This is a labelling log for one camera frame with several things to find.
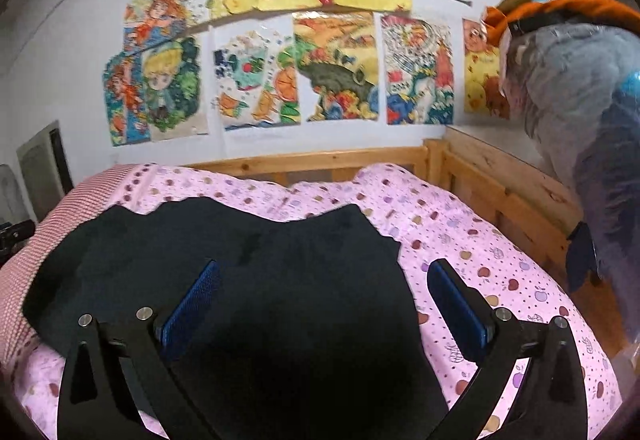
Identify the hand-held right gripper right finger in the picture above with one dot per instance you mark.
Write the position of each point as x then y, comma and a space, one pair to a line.
457, 310

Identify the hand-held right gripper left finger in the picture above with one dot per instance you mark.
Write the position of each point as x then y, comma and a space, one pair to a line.
187, 310

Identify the black collared shirt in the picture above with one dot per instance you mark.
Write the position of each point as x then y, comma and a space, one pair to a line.
300, 320

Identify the pink apple-print bed sheet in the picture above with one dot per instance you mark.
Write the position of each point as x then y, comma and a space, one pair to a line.
480, 250

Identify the red checked quilt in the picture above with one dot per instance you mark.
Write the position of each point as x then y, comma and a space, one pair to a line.
30, 270

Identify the grey framed panel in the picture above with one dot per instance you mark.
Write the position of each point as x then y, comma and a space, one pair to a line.
42, 169

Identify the wooden bed frame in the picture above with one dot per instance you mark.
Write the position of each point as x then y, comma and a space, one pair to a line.
500, 180

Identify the blond child wall poster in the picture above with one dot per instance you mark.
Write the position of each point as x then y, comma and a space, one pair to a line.
170, 79

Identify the orange-haired girl wall poster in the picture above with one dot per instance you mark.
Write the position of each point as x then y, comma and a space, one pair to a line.
125, 84

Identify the orange slices wall poster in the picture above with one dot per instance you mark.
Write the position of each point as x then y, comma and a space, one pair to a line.
257, 79

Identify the yellow bear wall poster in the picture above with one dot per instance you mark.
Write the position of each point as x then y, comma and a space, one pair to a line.
482, 69

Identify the city drawing wall poster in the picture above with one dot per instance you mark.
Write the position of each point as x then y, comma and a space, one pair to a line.
417, 69

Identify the landscape wall poster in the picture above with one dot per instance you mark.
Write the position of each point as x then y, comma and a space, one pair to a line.
335, 64

